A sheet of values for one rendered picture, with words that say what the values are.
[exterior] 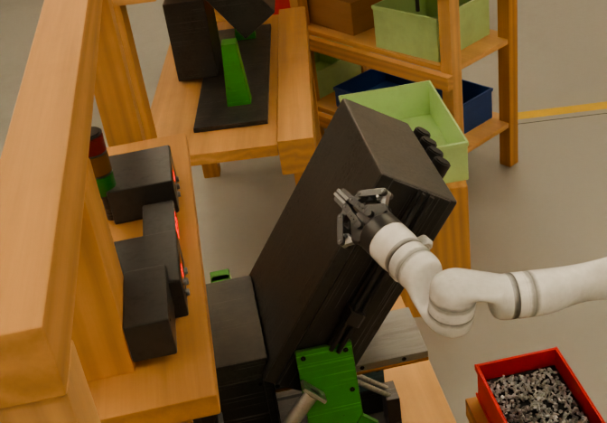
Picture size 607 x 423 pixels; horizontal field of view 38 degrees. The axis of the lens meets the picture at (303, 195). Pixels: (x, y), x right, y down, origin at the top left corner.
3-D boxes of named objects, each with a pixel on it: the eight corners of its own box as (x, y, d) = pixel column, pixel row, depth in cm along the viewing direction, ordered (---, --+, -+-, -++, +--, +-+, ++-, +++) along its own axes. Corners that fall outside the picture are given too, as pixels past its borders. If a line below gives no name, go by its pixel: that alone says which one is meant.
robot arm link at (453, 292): (424, 263, 133) (514, 253, 134) (421, 307, 138) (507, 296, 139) (438, 294, 127) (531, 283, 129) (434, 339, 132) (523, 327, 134)
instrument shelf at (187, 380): (189, 146, 210) (185, 131, 208) (221, 414, 133) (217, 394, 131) (83, 166, 208) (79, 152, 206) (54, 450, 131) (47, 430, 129)
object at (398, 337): (409, 316, 209) (408, 306, 208) (428, 361, 196) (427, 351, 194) (246, 351, 206) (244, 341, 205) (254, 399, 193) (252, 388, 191)
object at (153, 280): (174, 296, 150) (165, 263, 146) (178, 353, 137) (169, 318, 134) (132, 305, 149) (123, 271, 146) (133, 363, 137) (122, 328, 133)
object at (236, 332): (273, 381, 225) (252, 273, 208) (291, 473, 200) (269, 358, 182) (201, 397, 224) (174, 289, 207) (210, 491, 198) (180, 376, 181)
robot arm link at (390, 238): (394, 278, 151) (415, 300, 147) (358, 254, 143) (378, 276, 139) (429, 238, 150) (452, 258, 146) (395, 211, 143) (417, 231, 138)
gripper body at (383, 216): (396, 215, 142) (364, 185, 149) (361, 255, 143) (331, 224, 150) (419, 233, 147) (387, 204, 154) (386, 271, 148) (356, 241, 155)
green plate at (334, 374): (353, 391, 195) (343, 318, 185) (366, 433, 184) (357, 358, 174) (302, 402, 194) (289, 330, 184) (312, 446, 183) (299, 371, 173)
